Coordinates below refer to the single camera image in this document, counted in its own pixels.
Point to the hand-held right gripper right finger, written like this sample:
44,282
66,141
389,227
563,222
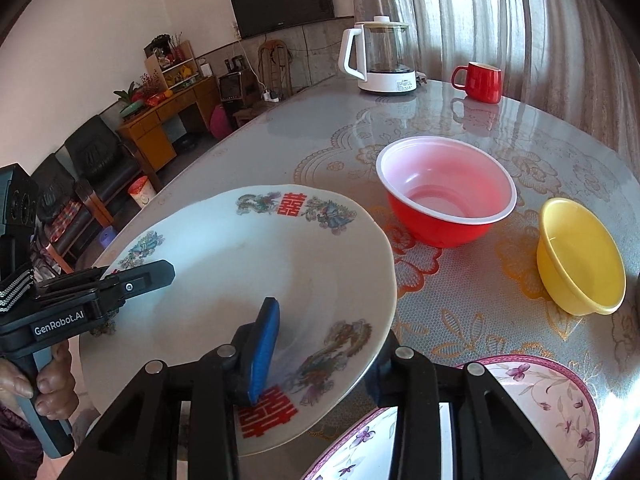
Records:
387,376

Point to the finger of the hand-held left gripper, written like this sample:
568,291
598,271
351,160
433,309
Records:
145,275

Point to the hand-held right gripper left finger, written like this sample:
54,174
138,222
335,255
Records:
262,350

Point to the white dragon print plate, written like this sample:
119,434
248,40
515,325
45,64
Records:
210,270

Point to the pink rimmed floral plate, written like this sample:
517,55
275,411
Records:
540,400

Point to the yellow plastic bowl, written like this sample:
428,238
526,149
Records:
575,260

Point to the person's left hand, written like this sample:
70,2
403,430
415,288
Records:
57,390

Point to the purple plastic stool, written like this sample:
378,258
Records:
107,237

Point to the white and red bin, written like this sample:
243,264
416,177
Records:
140,192

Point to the plaid seat cushion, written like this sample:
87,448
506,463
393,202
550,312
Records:
62,225

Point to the lace flower print tablecloth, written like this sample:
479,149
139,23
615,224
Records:
500,310

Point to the wooden cabinet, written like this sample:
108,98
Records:
150,135

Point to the magenta ball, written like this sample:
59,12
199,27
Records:
221,122

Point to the potted green plant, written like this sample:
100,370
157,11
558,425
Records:
127,95

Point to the red plastic bowl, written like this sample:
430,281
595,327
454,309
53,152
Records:
440,185

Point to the dark speaker box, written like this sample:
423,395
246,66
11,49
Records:
234,87

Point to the wooden shrine box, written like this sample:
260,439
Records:
172,67

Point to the white power strip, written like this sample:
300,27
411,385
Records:
271,95

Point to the wooden folding chair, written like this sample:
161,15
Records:
275,70

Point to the red mug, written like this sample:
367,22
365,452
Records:
482,82

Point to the white glass electric kettle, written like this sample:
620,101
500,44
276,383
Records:
385,55

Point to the grey sheer curtain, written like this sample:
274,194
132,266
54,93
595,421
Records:
475,10

